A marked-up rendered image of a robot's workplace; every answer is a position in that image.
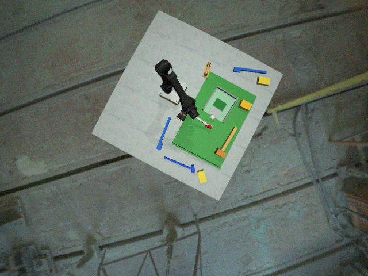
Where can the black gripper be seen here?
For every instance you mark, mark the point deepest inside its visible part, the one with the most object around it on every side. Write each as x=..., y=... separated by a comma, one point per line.
x=181, y=116

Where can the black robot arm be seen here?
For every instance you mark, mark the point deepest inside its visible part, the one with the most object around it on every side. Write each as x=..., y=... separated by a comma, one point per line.
x=169, y=82

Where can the green rectangular mat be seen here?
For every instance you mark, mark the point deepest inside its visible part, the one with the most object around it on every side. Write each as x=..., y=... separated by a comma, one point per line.
x=196, y=138

